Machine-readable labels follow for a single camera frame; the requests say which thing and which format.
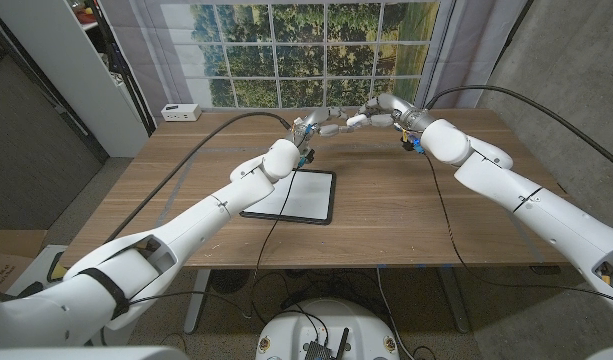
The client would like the white power strip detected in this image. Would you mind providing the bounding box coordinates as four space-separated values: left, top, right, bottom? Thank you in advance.
160 103 203 123

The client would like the white floor cable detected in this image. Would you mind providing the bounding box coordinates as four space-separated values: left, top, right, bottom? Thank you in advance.
375 267 405 351

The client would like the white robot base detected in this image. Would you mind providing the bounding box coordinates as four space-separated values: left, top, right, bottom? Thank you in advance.
255 298 401 360

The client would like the small black-framed whiteboard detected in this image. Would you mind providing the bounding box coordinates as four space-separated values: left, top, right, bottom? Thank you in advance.
238 168 337 226

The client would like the printed window backdrop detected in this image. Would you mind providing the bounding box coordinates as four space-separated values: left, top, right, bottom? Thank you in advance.
98 0 530 121

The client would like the metal table leg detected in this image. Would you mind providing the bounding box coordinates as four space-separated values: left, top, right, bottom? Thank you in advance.
183 269 212 335
438 267 471 334

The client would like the black backdrop stand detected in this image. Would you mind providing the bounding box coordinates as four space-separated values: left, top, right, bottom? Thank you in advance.
85 0 156 135
490 0 535 76

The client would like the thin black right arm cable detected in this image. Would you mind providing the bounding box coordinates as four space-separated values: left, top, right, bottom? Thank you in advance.
423 152 613 306

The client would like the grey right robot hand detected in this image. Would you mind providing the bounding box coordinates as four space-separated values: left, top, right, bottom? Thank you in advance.
358 92 437 132

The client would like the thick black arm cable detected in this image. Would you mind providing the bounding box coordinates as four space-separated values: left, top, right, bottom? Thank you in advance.
424 84 613 174
103 111 293 244

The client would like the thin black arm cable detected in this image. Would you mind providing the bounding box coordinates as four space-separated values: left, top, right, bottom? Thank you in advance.
128 167 300 321
423 152 613 306

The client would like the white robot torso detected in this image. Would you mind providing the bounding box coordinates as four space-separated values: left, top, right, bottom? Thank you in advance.
0 343 613 360

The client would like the cardboard box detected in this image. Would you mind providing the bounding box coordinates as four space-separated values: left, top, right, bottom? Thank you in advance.
0 228 48 296

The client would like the black round floor object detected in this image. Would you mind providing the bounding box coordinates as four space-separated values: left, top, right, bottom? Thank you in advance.
208 269 251 295

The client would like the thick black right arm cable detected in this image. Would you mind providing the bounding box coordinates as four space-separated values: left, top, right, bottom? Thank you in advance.
424 84 613 174

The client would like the black floor cable bundle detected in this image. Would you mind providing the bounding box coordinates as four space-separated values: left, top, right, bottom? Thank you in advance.
249 269 377 326

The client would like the black antenna module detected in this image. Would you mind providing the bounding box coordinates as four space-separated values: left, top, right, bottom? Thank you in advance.
302 327 351 360

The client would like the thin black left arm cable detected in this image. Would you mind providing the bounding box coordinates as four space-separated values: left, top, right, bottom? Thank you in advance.
128 167 300 321

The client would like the white flat box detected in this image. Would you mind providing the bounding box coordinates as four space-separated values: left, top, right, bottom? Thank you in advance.
5 243 70 296

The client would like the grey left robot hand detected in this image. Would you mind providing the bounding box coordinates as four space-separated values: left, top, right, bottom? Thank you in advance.
285 106 357 151

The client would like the black sneaker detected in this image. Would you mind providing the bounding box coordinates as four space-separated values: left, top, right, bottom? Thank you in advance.
16 281 45 300

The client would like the white cabinet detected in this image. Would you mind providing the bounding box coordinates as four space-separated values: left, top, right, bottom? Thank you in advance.
0 0 150 159

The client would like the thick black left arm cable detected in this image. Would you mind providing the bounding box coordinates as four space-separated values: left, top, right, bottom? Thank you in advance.
103 111 293 244

